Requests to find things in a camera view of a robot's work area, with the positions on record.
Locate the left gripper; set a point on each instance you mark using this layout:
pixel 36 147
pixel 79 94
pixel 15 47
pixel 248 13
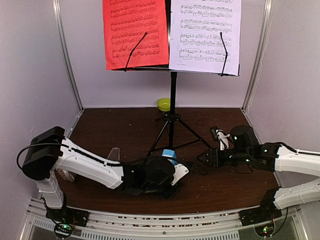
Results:
pixel 168 194

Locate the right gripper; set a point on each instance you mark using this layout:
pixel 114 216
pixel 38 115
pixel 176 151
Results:
pixel 210 155

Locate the blue metronome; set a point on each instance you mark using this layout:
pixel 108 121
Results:
pixel 171 155

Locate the black music stand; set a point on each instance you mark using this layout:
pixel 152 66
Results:
pixel 170 116

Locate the clear metronome front cover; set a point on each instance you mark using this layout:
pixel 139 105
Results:
pixel 114 154

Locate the white sheet music paper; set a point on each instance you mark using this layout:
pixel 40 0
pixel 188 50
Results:
pixel 205 36

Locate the red sheet music paper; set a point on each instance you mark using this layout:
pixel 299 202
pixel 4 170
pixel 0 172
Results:
pixel 135 33

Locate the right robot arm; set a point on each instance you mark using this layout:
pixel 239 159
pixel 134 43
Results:
pixel 241 147

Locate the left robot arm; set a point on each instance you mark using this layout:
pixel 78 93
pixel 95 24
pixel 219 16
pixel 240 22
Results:
pixel 51 150

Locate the green plastic bowl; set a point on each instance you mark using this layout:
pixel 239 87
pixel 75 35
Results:
pixel 164 104

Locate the white patterned mug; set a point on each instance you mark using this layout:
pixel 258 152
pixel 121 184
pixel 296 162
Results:
pixel 66 175

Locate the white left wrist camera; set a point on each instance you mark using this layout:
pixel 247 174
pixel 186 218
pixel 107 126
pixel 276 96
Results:
pixel 180 171

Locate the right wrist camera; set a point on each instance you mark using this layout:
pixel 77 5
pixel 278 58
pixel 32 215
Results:
pixel 218 135

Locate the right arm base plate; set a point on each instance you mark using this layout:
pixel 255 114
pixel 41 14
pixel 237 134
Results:
pixel 262 218

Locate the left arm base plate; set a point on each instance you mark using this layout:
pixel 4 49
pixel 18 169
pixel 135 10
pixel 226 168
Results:
pixel 66 220

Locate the right aluminium corner post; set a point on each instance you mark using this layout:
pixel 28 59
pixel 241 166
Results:
pixel 261 49

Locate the aluminium corner post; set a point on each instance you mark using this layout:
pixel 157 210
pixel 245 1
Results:
pixel 66 57
pixel 261 49

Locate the left aluminium corner post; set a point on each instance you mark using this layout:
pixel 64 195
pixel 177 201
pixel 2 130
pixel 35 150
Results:
pixel 66 57

